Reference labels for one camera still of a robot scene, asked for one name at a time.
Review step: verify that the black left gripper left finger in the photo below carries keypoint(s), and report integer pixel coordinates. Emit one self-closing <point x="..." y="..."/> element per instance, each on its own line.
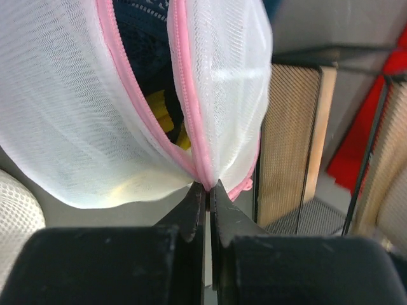
<point x="187" y="248"/>

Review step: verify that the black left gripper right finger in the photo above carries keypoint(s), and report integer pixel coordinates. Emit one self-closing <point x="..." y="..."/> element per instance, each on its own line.
<point x="227" y="222"/>

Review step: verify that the white mesh laundry bag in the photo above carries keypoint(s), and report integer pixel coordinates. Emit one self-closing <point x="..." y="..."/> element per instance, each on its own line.
<point x="75" y="121"/>

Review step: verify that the yellow and navy bra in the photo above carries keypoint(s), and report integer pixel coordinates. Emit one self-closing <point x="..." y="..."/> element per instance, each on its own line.
<point x="143" y="30"/>

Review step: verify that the cream round mesh bra bag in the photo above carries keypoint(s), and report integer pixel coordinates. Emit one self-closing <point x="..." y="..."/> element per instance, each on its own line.
<point x="20" y="217"/>

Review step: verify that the red plastic bin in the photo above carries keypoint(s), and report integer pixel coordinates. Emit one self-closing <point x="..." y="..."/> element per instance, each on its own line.
<point x="345" y="164"/>

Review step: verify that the black wire wooden shelf rack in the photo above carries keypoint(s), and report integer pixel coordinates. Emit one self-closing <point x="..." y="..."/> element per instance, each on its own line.
<point x="293" y="137"/>

